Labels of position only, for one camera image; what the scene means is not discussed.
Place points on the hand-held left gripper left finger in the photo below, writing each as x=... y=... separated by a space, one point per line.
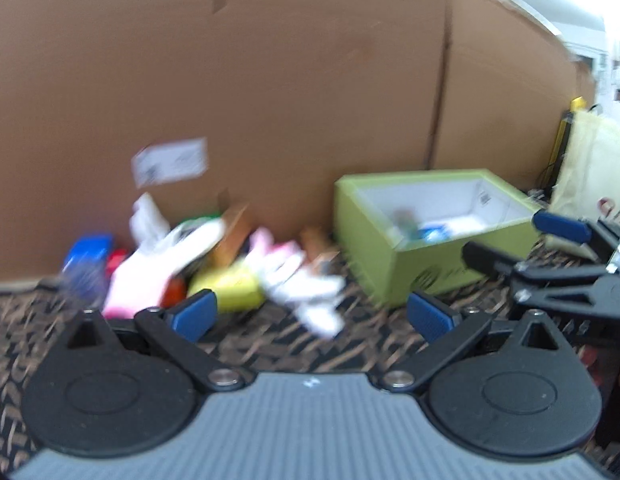
x=195 y=310

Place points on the light green cardboard box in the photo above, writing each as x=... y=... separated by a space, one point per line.
x=390 y=260

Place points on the dark green box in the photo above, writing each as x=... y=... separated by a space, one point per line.
x=200 y=220

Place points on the red tape roll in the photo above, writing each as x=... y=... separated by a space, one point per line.
x=117 y=260

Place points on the black mat with tan letters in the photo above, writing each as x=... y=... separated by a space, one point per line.
x=290 y=340

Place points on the orange item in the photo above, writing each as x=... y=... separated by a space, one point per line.
x=175 y=292

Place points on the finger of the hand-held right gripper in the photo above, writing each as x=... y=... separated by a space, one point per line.
x=490 y=256
x=562 y=225

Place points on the yellow and black stand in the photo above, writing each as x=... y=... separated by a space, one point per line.
x=565 y=130

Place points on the white paper label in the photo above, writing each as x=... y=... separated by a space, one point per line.
x=170 y=162

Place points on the cream fabric bag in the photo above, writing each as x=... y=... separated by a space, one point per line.
x=595 y=160

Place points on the blue and white packet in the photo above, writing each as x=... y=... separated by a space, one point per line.
x=432 y=232

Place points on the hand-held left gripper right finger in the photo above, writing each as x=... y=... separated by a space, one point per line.
x=430 y=317

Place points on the yellow packet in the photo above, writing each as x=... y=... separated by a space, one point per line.
x=225 y=287

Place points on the large brown cardboard panel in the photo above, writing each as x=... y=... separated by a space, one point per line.
x=290 y=60

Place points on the brown cardboard piece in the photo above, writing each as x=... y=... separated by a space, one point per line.
x=235 y=240

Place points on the white cloth with pink trim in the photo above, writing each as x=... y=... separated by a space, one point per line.
x=310 y=295

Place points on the blue box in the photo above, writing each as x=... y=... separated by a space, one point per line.
x=87 y=255

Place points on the long brown cardboard box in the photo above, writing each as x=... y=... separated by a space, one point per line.
x=315 y=242

